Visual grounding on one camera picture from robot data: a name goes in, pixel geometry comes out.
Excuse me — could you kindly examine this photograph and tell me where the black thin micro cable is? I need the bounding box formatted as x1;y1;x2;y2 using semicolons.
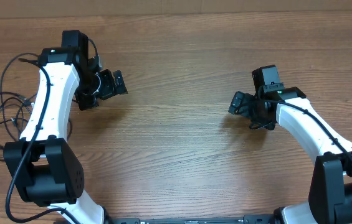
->
0;52;39;103

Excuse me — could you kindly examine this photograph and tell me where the black thin USB cable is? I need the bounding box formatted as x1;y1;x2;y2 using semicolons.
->
0;93;74;142

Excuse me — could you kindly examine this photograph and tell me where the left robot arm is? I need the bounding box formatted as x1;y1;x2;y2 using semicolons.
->
4;30;127;223

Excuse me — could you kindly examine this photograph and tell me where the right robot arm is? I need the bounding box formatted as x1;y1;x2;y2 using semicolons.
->
229;65;352;223

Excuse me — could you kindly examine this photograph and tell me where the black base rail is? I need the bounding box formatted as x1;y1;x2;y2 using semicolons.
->
100;213;331;224

